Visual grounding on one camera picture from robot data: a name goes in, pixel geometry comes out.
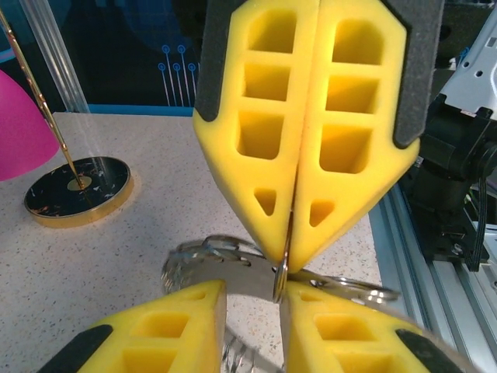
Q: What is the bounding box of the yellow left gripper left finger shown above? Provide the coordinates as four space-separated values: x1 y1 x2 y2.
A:
36 279 228 373

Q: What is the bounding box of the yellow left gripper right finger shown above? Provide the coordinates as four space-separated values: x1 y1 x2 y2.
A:
280 281 473 373

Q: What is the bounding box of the small silver split ring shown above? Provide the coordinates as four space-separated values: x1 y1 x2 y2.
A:
304 271 401 305
272 232 290 305

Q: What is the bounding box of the pink plastic goblet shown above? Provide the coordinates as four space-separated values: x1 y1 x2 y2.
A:
0 68 58 183

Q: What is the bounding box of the aluminium front rail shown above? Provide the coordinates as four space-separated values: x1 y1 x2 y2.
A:
368 186 497 373

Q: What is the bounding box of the gold wire glass rack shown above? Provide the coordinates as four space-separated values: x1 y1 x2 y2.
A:
0 7 135 229

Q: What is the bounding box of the black ribbon cable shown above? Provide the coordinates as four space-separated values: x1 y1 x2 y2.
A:
467 174 491 273

